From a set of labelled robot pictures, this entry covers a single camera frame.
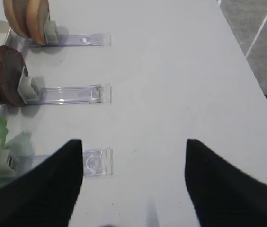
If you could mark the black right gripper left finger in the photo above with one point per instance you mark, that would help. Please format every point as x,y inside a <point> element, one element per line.
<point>46,195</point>

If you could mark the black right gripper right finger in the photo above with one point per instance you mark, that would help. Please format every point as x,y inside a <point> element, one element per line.
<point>222,195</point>

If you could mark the clear lettuce holder track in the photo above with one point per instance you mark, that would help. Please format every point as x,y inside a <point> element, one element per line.
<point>96,162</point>

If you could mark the outer brown meat patty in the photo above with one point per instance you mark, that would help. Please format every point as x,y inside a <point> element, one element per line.
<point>11,66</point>

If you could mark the clear patty holder track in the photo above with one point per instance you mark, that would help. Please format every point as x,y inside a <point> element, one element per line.
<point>32,94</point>

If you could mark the clear bun holder track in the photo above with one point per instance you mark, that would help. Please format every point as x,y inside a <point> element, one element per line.
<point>55,39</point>

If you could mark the inner bun top in rack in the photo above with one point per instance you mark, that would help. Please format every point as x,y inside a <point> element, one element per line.
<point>15,12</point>

